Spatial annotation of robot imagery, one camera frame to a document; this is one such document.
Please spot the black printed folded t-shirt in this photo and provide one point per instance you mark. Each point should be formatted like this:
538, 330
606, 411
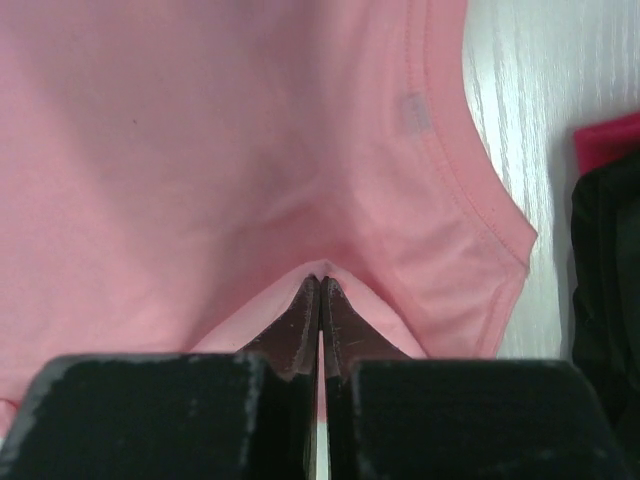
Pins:
606, 340

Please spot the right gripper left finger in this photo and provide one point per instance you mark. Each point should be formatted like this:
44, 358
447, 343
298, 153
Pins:
244, 415

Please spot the pink t-shirt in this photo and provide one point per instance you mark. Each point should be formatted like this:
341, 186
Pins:
172, 170

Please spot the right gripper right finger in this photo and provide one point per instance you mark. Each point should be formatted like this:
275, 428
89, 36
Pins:
390, 416

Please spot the red folded t-shirt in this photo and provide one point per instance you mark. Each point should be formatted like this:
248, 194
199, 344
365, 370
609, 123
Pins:
600, 144

